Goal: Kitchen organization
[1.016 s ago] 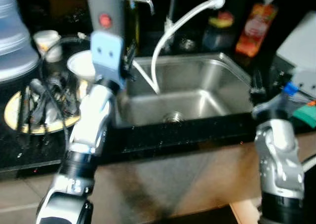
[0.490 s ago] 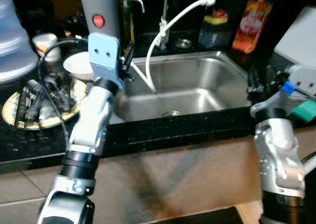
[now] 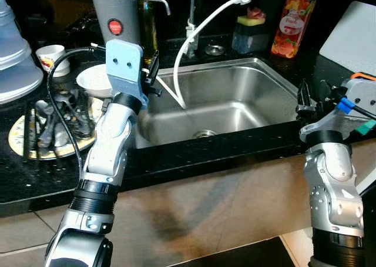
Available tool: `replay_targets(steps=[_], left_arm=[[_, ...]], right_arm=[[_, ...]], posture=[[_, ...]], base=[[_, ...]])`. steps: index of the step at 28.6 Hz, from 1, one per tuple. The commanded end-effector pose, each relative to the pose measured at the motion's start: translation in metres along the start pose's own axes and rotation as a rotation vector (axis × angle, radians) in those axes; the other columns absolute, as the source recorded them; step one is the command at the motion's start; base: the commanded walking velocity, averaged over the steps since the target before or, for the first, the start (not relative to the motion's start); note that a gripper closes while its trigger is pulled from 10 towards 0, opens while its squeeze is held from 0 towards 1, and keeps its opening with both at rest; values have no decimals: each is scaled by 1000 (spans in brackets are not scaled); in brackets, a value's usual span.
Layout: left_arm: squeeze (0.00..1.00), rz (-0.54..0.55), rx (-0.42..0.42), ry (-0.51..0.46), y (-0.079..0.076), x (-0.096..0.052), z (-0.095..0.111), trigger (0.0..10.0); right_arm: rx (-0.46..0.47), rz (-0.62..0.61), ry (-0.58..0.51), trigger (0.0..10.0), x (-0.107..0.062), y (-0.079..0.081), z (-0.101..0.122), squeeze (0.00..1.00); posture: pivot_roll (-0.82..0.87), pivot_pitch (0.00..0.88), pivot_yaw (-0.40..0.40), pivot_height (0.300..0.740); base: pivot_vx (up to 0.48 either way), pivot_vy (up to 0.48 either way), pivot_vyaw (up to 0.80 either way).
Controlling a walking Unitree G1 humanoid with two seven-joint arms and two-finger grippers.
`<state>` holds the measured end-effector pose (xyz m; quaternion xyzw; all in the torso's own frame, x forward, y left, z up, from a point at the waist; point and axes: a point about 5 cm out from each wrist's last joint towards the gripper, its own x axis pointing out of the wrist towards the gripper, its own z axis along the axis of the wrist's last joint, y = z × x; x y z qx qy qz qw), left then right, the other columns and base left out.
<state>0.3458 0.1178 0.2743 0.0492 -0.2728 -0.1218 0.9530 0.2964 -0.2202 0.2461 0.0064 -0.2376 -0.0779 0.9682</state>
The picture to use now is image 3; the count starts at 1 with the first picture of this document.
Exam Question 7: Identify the orange plastic piece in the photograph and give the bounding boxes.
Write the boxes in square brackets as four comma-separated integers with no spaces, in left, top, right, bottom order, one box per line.
[351,72,376,82]

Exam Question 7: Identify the olive oil glass bottle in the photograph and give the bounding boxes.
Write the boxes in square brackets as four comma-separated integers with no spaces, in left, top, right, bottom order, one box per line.
[136,0,159,65]

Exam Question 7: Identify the teal green cloth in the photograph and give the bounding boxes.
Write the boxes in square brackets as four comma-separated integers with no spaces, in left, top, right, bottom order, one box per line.
[354,119,376,136]

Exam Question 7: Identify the light grey board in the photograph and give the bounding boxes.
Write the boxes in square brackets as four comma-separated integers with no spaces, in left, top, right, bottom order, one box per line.
[318,1,376,76]

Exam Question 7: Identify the white bowl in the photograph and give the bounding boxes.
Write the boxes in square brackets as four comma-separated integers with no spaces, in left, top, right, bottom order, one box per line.
[76,64,115,99]

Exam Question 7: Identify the round chrome counter cap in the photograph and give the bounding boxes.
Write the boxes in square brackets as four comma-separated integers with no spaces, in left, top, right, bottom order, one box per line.
[204,44,227,57]

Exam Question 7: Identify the tall chrome faucet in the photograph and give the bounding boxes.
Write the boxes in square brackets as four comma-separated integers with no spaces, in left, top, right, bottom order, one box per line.
[186,0,200,59]

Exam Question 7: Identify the stainless steel sink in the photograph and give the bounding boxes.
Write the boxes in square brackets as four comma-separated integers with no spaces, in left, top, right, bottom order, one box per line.
[136,57,301,149]

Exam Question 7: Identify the grey canister with red logo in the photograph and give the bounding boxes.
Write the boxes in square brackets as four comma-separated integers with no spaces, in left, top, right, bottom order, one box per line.
[90,0,143,50]

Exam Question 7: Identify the dark sponge holder box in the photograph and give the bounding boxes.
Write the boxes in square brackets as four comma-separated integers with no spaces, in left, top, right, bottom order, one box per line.
[231,23,271,55]

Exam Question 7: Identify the sink drain strainer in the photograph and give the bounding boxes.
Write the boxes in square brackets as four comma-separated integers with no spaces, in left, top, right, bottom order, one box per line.
[193,129,218,140]

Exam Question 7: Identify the yellow and pink sponge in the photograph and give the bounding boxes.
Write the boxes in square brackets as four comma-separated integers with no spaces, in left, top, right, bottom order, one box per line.
[237,7,266,28]

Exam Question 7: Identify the dark spoon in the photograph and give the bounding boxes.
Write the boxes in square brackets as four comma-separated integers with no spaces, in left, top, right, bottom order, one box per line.
[56,91,80,141]

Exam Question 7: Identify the white printed paper cup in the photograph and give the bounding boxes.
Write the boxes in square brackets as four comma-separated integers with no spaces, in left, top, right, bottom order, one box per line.
[35,44,72,76]

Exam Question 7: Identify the white stacked food cover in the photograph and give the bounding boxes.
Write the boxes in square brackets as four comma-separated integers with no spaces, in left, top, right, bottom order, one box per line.
[0,0,45,106]

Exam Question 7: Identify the floral yellow rimmed plate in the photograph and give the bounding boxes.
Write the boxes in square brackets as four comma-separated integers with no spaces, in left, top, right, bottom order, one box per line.
[8,96,106,161]

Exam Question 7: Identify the blue cable clip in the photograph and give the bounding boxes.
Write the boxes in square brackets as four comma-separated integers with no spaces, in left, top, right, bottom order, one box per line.
[337,98,354,114]

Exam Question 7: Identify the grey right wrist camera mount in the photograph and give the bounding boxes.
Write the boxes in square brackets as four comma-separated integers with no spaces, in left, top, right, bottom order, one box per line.
[298,78,376,143]

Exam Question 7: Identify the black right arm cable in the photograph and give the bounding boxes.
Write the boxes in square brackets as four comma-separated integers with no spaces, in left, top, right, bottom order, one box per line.
[326,91,376,119]

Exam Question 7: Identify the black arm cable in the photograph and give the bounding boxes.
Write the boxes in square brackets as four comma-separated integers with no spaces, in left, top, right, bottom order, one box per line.
[326,91,376,119]
[46,45,108,182]

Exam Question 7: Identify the white flexible hose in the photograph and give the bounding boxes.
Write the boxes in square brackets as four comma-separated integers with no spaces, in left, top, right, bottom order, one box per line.
[154,0,254,110]

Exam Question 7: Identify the thin black hanging cable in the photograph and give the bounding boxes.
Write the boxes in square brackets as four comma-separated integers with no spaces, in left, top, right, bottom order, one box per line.
[360,182,376,197]

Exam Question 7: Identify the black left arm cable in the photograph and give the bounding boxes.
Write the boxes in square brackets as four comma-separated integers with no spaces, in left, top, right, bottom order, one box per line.
[46,45,108,182]

